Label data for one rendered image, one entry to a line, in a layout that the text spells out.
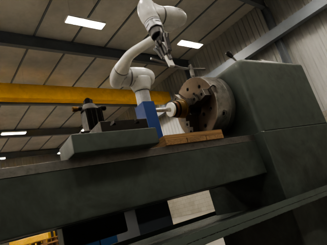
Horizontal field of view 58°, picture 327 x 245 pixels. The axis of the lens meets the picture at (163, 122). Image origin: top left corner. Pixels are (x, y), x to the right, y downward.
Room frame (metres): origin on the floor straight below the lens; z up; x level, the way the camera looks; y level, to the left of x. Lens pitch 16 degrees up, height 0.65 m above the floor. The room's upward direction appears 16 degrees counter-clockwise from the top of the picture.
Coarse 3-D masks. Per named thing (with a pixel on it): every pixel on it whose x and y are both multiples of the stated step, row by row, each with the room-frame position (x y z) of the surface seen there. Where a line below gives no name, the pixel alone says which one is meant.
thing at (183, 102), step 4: (180, 100) 1.37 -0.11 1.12; (184, 100) 1.36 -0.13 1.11; (176, 104) 1.32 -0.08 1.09; (180, 104) 1.34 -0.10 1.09; (184, 104) 1.34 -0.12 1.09; (176, 108) 1.32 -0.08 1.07; (180, 108) 1.33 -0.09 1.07; (184, 108) 1.34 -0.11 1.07; (188, 108) 1.37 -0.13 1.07; (176, 112) 1.33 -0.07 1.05; (180, 112) 1.34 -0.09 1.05; (184, 112) 1.35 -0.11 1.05; (188, 112) 1.38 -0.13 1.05; (176, 116) 1.35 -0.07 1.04; (180, 116) 1.36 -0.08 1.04; (184, 116) 1.38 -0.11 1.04
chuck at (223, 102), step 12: (192, 84) 1.40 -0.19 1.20; (204, 84) 1.34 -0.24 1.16; (216, 84) 1.34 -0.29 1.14; (216, 96) 1.31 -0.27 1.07; (228, 96) 1.36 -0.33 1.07; (204, 108) 1.38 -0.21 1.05; (216, 108) 1.32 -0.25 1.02; (228, 108) 1.36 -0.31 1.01; (180, 120) 1.55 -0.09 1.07; (204, 120) 1.40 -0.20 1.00; (216, 120) 1.34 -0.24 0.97; (228, 120) 1.40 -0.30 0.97
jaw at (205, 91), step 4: (204, 88) 1.31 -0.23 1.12; (212, 88) 1.32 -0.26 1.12; (200, 92) 1.32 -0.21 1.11; (204, 92) 1.30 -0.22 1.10; (208, 92) 1.32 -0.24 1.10; (212, 92) 1.32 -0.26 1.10; (216, 92) 1.32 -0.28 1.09; (192, 96) 1.34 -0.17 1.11; (196, 96) 1.33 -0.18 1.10; (200, 96) 1.32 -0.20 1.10; (204, 96) 1.31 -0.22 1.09; (208, 96) 1.33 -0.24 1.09; (188, 100) 1.34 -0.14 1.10; (192, 100) 1.35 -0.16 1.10; (196, 100) 1.33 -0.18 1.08; (200, 100) 1.33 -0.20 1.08; (204, 100) 1.35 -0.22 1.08; (188, 104) 1.34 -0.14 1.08; (192, 104) 1.34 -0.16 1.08; (196, 104) 1.35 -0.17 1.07; (200, 104) 1.37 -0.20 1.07
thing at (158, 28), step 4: (152, 28) 1.34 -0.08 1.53; (156, 28) 1.33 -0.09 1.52; (160, 28) 1.34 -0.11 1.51; (152, 32) 1.34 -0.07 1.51; (156, 32) 1.33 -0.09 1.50; (160, 32) 1.33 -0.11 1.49; (152, 36) 1.35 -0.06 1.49; (156, 36) 1.36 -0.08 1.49; (160, 36) 1.34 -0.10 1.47; (156, 44) 1.38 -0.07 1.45; (160, 44) 1.36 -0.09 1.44
